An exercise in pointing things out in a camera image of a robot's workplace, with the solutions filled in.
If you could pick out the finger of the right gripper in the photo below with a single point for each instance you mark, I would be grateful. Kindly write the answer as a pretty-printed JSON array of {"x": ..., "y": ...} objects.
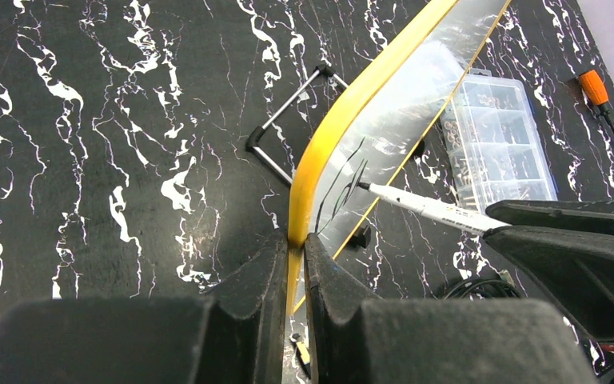
[
  {"x": 574, "y": 269},
  {"x": 592, "y": 217}
]

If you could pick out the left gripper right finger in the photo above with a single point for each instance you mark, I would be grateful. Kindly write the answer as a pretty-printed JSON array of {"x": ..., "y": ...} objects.
[{"x": 356, "y": 336}]

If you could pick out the orange handled screwdriver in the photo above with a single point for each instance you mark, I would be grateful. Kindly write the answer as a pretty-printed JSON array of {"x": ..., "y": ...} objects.
[{"x": 593, "y": 86}]

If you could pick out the yellow framed whiteboard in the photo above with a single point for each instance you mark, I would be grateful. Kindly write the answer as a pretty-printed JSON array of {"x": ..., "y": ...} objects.
[{"x": 427, "y": 61}]

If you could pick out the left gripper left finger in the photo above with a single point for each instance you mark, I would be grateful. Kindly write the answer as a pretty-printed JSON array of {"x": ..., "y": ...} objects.
[{"x": 232, "y": 334}]

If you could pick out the metal whiteboard stand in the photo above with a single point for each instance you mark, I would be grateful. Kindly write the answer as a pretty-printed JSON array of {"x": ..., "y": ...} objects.
[{"x": 286, "y": 127}]

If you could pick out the white whiteboard marker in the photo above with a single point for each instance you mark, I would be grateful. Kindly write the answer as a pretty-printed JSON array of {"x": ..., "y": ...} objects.
[{"x": 467, "y": 220}]

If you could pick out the clear plastic screw box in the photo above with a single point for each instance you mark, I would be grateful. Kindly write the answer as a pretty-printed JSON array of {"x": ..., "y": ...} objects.
[{"x": 493, "y": 143}]

